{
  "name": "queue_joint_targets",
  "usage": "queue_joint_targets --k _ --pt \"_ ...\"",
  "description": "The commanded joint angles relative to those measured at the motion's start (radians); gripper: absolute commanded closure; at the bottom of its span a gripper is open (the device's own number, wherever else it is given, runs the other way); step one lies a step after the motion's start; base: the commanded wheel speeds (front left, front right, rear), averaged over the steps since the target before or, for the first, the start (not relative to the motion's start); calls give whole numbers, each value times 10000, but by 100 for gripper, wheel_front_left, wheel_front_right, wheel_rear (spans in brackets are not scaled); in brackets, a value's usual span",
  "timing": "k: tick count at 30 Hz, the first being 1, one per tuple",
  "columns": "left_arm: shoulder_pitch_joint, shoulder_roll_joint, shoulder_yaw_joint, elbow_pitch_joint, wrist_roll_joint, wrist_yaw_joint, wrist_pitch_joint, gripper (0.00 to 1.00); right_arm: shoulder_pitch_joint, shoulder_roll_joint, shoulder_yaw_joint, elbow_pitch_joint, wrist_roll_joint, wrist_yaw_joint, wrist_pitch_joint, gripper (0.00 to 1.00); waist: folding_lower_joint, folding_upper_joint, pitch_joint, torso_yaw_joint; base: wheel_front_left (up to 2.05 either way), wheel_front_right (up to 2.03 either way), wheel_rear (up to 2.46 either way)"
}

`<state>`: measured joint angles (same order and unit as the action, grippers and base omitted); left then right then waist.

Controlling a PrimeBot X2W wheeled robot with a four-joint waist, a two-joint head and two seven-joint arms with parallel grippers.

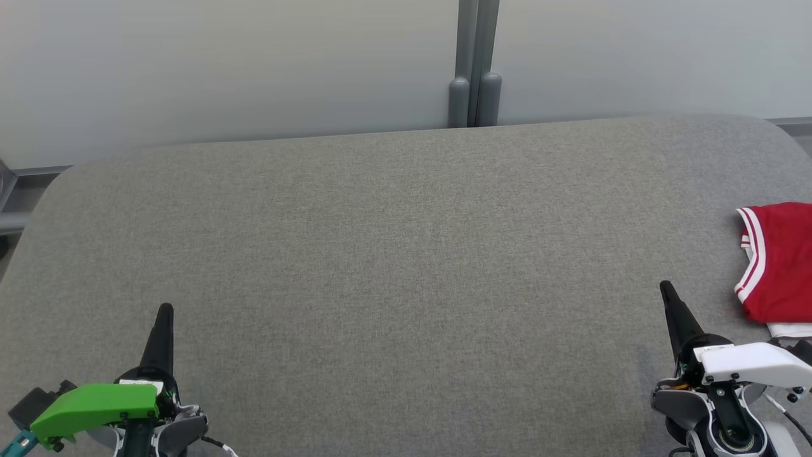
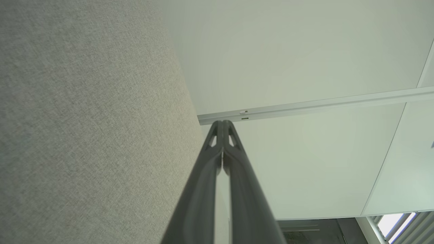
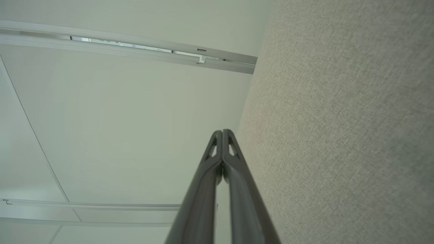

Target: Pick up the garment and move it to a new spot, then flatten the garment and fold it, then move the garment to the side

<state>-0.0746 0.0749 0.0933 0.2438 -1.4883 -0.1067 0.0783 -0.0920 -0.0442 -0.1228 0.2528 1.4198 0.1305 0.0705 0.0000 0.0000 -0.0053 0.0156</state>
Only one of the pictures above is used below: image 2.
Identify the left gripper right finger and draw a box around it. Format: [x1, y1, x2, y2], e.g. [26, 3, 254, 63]
[222, 120, 287, 244]

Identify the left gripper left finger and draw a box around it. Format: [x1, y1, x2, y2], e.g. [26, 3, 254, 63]
[161, 120, 224, 244]

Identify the window with white blinds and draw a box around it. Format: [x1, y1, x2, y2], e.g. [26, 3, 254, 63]
[371, 212, 434, 244]

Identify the grey partition post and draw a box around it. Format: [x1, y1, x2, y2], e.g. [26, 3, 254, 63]
[197, 86, 434, 126]

